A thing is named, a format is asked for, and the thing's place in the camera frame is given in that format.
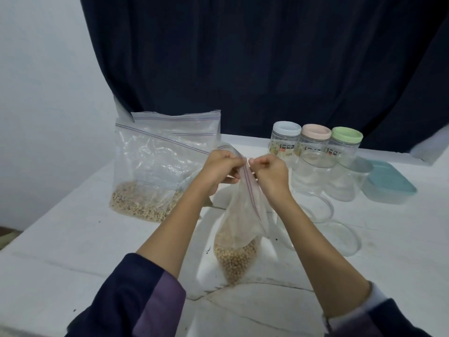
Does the person's right hand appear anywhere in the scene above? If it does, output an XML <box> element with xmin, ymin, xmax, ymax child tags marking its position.
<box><xmin>249</xmin><ymin>154</ymin><xmax>290</xmax><ymax>206</ymax></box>

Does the person's left hand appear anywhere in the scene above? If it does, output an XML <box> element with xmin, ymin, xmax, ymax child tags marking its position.
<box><xmin>191</xmin><ymin>149</ymin><xmax>246</xmax><ymax>202</ymax></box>

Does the transparent jar blue lid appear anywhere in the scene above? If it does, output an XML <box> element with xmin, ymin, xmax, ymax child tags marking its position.
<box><xmin>269</xmin><ymin>121</ymin><xmax>303</xmax><ymax>162</ymax></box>

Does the clear bag with soybeans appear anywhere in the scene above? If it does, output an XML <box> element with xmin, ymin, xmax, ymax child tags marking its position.
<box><xmin>212</xmin><ymin>144</ymin><xmax>271</xmax><ymax>286</ymax></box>

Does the clear zip bag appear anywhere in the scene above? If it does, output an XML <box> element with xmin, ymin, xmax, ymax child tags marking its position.
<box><xmin>114</xmin><ymin>98</ymin><xmax>222</xmax><ymax>148</ymax></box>

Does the transparent jar pink lid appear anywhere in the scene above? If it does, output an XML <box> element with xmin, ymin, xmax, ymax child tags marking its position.
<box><xmin>298</xmin><ymin>124</ymin><xmax>332</xmax><ymax>168</ymax></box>

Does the zip bag of grains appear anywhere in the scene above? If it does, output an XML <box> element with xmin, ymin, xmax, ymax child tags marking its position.
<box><xmin>110</xmin><ymin>123</ymin><xmax>232</xmax><ymax>223</ymax></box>

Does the transparent jar green lid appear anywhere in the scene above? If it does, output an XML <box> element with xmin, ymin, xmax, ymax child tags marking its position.
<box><xmin>327</xmin><ymin>127</ymin><xmax>363</xmax><ymax>166</ymax></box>

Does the pile of yellow soybeans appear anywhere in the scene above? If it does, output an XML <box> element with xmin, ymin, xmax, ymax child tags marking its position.
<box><xmin>214</xmin><ymin>231</ymin><xmax>262</xmax><ymax>285</ymax></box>

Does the person's right forearm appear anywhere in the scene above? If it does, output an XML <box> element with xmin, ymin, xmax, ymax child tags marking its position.
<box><xmin>270</xmin><ymin>193</ymin><xmax>432</xmax><ymax>337</ymax></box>

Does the person's left forearm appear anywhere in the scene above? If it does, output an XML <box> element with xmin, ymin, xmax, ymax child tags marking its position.
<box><xmin>66</xmin><ymin>186</ymin><xmax>211</xmax><ymax>337</ymax></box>

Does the clear round lid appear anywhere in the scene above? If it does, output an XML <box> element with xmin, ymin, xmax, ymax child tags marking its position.
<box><xmin>317</xmin><ymin>220</ymin><xmax>363</xmax><ymax>257</ymax></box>

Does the dark navy curtain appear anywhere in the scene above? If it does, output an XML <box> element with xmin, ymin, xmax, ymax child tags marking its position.
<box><xmin>79</xmin><ymin>0</ymin><xmax>449</xmax><ymax>153</ymax></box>

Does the teal lidded plastic container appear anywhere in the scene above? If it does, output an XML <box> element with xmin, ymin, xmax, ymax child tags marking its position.
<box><xmin>361</xmin><ymin>160</ymin><xmax>418</xmax><ymax>205</ymax></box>

